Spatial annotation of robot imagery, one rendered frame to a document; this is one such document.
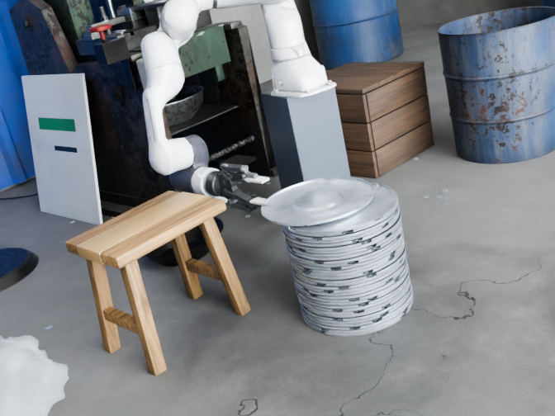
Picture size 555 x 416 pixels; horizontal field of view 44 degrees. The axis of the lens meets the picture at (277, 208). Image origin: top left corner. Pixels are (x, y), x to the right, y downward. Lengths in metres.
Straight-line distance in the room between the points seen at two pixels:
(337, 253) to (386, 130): 1.12
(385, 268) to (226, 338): 0.45
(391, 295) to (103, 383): 0.74
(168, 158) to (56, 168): 1.12
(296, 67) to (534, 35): 0.83
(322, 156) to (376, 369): 0.90
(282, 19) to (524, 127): 0.95
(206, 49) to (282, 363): 1.43
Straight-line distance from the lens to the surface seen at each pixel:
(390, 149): 2.65
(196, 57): 2.66
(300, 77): 2.13
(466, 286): 1.82
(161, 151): 2.00
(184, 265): 1.95
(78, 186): 2.91
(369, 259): 1.59
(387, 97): 2.62
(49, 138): 3.05
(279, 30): 2.18
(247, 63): 2.75
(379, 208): 1.63
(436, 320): 1.70
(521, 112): 2.54
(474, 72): 2.50
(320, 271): 1.61
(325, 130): 2.23
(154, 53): 2.08
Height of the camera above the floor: 0.92
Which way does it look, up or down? 21 degrees down
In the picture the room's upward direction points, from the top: 13 degrees counter-clockwise
